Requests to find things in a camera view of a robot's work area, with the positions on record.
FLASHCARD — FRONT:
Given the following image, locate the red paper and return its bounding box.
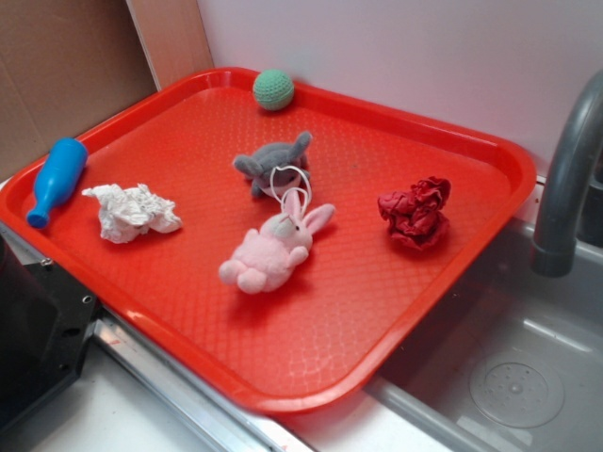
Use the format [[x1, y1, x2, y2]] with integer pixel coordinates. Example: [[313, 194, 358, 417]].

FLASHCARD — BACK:
[[377, 176, 451, 250]]

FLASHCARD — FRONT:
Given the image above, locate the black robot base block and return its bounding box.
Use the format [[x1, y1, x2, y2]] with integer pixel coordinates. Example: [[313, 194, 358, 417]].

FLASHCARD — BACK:
[[1, 241, 99, 433]]

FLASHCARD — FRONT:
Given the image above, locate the crumpled white paper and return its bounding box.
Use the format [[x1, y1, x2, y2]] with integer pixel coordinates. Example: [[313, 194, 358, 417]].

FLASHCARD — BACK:
[[81, 184, 183, 244]]

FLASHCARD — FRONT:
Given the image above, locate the red plastic tray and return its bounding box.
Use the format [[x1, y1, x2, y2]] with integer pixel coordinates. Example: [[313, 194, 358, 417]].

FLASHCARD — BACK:
[[1, 68, 536, 414]]

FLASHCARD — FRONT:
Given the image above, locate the pink plush bunny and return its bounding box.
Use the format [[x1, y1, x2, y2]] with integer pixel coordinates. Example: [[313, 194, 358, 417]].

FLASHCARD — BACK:
[[219, 189, 335, 295]]

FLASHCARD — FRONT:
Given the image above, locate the grey plush toy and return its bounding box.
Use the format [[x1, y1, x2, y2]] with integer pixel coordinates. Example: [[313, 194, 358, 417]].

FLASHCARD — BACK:
[[233, 131, 313, 199]]

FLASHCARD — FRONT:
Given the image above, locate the green crocheted ball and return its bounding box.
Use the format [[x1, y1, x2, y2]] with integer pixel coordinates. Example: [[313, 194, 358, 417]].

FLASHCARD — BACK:
[[253, 69, 295, 111]]

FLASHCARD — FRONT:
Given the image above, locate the blue plastic bottle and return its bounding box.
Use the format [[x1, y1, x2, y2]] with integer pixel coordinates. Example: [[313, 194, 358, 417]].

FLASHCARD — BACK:
[[26, 137, 89, 229]]

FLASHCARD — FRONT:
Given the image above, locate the grey plastic sink basin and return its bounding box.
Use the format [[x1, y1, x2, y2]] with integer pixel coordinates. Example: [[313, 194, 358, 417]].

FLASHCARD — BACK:
[[367, 220, 602, 451]]

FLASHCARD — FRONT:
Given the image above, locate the grey toy faucet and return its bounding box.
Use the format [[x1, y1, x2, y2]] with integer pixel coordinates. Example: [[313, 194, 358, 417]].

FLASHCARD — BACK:
[[530, 72, 602, 278]]

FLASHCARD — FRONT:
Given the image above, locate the brown cardboard panel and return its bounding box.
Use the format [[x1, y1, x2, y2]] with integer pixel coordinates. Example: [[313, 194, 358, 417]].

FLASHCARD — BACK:
[[1, 1, 213, 180]]

